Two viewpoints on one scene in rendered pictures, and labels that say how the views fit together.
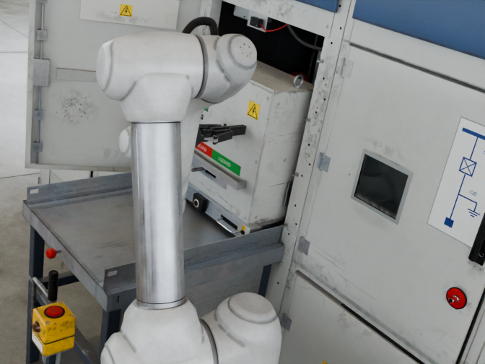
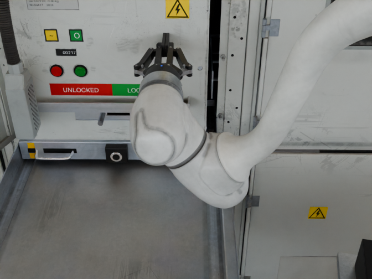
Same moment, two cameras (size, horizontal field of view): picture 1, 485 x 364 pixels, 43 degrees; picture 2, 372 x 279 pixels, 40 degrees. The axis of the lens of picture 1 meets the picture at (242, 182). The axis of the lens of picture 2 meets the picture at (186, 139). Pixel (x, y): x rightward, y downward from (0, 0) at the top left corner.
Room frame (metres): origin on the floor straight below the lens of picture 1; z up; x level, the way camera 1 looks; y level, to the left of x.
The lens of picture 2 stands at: (1.11, 0.83, 1.76)
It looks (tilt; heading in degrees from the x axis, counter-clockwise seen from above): 36 degrees down; 314
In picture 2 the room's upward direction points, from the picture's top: straight up
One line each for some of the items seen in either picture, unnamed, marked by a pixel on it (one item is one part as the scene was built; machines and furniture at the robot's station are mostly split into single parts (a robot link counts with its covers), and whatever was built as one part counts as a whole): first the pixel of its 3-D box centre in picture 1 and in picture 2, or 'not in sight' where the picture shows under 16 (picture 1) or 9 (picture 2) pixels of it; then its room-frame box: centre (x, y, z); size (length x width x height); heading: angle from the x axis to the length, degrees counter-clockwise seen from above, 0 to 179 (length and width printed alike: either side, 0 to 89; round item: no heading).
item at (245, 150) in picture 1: (213, 136); (109, 68); (2.04, 0.13, 1.15); 0.48 x 0.01 x 0.48; 43
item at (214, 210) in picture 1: (207, 201); (118, 145); (2.05, 0.11, 0.90); 0.54 x 0.05 x 0.06; 43
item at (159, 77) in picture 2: not in sight; (160, 95); (1.76, 0.22, 1.23); 0.09 x 0.06 x 0.09; 43
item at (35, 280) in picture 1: (42, 300); not in sight; (1.71, 0.58, 0.59); 0.17 x 0.03 x 0.30; 44
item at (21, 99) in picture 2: not in sight; (23, 102); (2.15, 0.32, 1.09); 0.08 x 0.05 x 0.17; 133
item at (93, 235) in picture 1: (153, 230); (111, 221); (1.90, 0.27, 0.82); 0.68 x 0.62 x 0.06; 133
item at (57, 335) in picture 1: (53, 328); not in sight; (1.26, 0.40, 0.85); 0.08 x 0.08 x 0.10; 43
